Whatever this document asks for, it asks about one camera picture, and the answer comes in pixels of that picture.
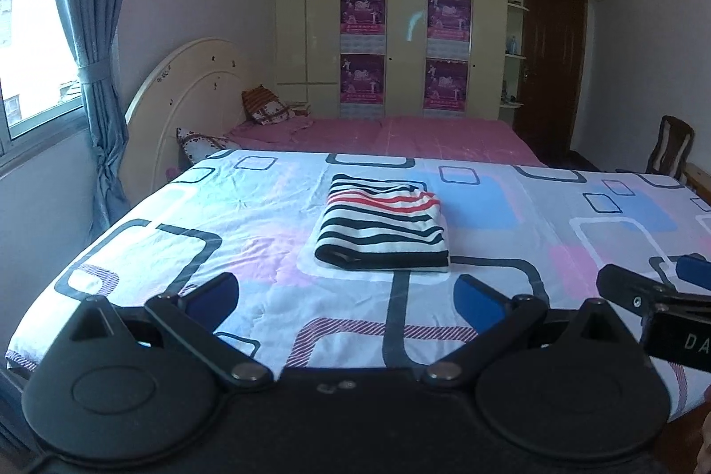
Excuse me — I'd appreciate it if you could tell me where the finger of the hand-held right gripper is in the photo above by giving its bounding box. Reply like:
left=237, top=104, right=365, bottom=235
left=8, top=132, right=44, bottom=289
left=597, top=263, right=690, bottom=325
left=678, top=255, right=711, bottom=290

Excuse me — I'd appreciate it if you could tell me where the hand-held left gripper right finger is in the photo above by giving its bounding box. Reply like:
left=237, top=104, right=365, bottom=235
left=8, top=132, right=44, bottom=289
left=420, top=274, right=639, bottom=390

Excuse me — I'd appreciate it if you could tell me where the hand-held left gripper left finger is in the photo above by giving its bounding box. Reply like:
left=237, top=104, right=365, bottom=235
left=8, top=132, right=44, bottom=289
left=54, top=273, right=275, bottom=393

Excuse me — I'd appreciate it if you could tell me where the striped knit sweater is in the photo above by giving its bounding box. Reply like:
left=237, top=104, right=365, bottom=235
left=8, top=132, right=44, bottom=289
left=312, top=174, right=451, bottom=272

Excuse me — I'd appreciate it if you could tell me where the patterned white bed quilt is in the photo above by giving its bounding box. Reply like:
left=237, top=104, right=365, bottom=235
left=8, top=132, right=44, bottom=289
left=4, top=149, right=711, bottom=425

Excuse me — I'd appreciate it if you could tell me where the wooden chair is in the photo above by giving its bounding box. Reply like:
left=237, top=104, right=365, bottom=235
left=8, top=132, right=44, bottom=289
left=644, top=115, right=695, bottom=180

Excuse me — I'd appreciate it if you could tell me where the white red patterned pillow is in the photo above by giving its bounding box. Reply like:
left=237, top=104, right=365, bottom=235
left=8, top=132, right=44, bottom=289
left=176, top=127, right=228, bottom=161

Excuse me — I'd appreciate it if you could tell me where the pink bed sheet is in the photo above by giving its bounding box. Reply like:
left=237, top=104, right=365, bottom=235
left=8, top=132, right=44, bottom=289
left=222, top=114, right=548, bottom=169

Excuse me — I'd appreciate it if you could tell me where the orange patterned pillow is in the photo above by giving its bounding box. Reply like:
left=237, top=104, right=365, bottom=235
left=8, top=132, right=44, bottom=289
left=241, top=85, right=295, bottom=125

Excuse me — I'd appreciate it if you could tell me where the pink folded cloth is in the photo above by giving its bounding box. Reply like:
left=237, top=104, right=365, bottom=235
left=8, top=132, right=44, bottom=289
left=286, top=103, right=315, bottom=133

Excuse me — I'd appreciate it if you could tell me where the cream rounded headboard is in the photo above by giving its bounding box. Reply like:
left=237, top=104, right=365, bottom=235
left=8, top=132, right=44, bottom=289
left=119, top=38, right=251, bottom=205

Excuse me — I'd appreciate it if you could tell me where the brown wooden door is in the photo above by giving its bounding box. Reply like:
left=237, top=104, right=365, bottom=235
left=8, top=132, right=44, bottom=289
left=514, top=0, right=588, bottom=164

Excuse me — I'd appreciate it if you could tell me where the cream corner shelf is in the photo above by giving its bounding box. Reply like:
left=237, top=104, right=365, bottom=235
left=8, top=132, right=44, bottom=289
left=500, top=0, right=531, bottom=111

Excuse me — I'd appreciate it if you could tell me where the blue curtain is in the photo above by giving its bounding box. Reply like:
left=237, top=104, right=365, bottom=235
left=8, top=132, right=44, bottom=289
left=47, top=0, right=148, bottom=239

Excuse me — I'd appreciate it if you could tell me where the window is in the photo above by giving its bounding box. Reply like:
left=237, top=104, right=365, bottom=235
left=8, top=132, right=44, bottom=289
left=0, top=0, right=92, bottom=158

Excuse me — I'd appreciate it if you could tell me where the wooden bed frame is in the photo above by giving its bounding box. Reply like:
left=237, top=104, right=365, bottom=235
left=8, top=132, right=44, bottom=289
left=683, top=162, right=711, bottom=200

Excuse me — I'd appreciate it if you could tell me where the purple wall poster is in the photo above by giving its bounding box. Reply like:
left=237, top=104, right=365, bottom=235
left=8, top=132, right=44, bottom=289
left=340, top=53, right=386, bottom=118
left=340, top=0, right=387, bottom=56
left=425, top=57, right=470, bottom=118
left=427, top=0, right=473, bottom=58

